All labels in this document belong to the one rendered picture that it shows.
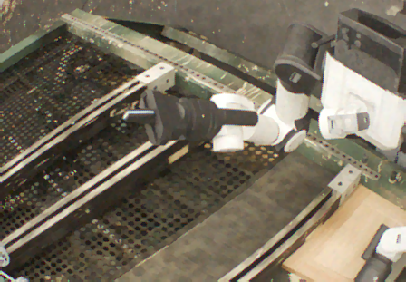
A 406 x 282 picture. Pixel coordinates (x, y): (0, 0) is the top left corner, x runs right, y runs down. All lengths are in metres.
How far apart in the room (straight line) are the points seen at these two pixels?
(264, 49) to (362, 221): 1.54
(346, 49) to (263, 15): 1.80
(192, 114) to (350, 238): 0.61
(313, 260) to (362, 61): 0.58
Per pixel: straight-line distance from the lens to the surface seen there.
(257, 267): 1.51
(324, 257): 1.61
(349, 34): 1.31
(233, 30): 3.16
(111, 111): 2.03
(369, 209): 1.77
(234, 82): 2.13
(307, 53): 1.42
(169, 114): 1.33
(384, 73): 1.28
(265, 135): 1.57
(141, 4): 3.58
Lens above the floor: 2.60
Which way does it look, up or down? 54 degrees down
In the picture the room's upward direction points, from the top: 89 degrees counter-clockwise
